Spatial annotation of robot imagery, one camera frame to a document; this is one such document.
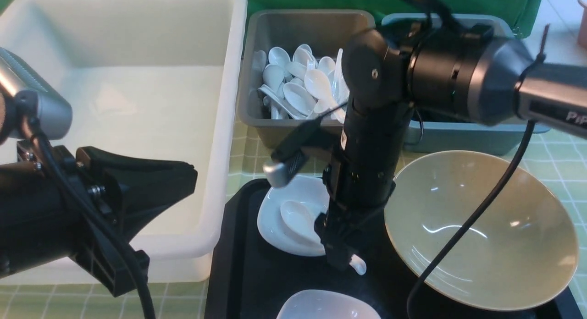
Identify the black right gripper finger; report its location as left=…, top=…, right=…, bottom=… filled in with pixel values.
left=324, top=227, right=353, bottom=271

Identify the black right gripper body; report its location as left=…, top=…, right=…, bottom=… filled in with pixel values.
left=316, top=102, right=413, bottom=253

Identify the white square sauce dish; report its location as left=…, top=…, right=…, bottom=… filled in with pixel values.
left=257, top=176, right=329, bottom=257

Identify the white ceramic soup spoon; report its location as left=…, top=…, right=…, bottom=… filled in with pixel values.
left=280, top=200, right=367, bottom=276

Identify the beige noodle bowl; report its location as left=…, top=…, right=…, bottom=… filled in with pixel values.
left=384, top=150, right=579, bottom=311

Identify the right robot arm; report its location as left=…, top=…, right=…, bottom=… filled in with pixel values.
left=315, top=0, right=586, bottom=270

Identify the blue plastic chopstick bin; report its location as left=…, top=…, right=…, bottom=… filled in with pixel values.
left=381, top=13, right=526, bottom=155

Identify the black plastic tray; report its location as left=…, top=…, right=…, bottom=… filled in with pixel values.
left=205, top=178, right=584, bottom=319

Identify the pile of white spoons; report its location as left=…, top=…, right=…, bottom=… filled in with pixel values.
left=252, top=44, right=349, bottom=123

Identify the grey plastic spoon bin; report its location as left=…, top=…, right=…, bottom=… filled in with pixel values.
left=237, top=9, right=376, bottom=149

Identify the large white plastic tub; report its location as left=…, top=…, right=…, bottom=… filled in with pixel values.
left=1, top=0, right=247, bottom=283

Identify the green checkered tablecloth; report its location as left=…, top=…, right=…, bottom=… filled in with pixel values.
left=0, top=121, right=586, bottom=319

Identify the green backdrop cloth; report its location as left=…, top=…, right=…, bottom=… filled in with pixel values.
left=0, top=0, right=546, bottom=39

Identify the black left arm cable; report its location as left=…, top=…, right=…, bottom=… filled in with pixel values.
left=18, top=92, right=156, bottom=319

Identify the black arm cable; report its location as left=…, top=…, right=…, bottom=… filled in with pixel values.
left=406, top=121, right=537, bottom=319
left=18, top=92, right=156, bottom=319

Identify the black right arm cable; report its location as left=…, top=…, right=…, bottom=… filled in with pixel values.
left=406, top=121, right=537, bottom=319

